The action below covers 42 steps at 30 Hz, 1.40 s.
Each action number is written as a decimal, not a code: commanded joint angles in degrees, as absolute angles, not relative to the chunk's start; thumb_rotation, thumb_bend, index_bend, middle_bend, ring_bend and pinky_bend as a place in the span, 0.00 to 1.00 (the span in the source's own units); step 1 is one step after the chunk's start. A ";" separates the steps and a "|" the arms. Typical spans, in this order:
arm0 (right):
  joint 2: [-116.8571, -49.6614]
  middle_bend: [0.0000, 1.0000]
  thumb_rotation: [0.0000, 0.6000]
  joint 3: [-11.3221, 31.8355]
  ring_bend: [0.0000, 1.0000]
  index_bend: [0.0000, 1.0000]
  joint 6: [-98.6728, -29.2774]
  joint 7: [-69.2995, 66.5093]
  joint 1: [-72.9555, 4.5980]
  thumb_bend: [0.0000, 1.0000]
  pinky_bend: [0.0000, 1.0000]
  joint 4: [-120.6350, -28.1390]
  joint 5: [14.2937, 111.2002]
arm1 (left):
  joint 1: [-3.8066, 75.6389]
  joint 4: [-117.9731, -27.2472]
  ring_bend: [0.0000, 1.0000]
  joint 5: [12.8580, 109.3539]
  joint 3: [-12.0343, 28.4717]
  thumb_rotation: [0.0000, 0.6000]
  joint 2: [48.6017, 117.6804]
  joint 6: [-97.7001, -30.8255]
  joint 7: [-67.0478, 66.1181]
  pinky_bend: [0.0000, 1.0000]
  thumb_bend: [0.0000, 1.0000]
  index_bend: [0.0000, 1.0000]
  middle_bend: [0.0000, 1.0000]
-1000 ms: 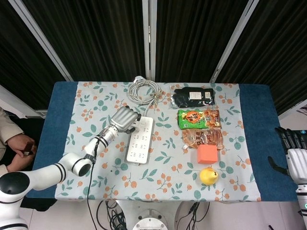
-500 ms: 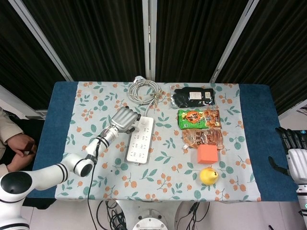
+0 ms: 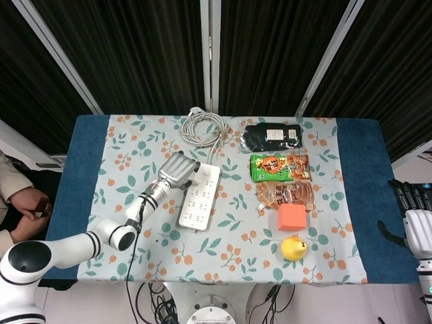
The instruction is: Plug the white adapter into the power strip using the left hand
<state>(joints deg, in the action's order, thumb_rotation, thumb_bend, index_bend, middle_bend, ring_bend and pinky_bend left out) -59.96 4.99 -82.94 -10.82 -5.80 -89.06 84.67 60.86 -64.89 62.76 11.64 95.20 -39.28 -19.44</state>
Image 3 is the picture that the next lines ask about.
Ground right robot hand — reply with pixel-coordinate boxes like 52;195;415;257
377;178;432;261

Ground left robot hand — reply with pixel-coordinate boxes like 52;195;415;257
157;151;201;190

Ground white eight-outlet power strip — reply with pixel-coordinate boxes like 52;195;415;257
175;162;221;233

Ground blue table cover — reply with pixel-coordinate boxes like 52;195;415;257
41;113;423;285

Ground black gloves in plastic bag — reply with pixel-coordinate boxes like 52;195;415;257
238;118;306;155

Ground green snack bag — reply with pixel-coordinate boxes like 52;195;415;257
249;153;311;185

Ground floral fruit print tablecloth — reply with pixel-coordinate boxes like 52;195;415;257
76;114;369;285

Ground clear bag of buns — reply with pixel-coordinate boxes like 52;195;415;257
255;180;317;217

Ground black curtain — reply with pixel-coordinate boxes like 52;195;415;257
301;0;432;163
218;0;352;117
30;0;207;115
0;0;95;157

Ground orange cube block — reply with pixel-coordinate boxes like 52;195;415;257
277;202;309;232

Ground seated person in beige jacket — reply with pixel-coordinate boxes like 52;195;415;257
0;149;54;251

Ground grey coiled power cable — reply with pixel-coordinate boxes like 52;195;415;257
182;107;234;163

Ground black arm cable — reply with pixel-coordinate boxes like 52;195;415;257
125;196;148;324

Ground white frame post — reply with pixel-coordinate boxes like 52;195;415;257
11;0;104;116
294;0;368;117
199;0;221;116

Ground black floor cable bundle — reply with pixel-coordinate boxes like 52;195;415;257
252;283;296;324
134;281;180;324

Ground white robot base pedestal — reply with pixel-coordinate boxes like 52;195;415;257
161;281;261;324

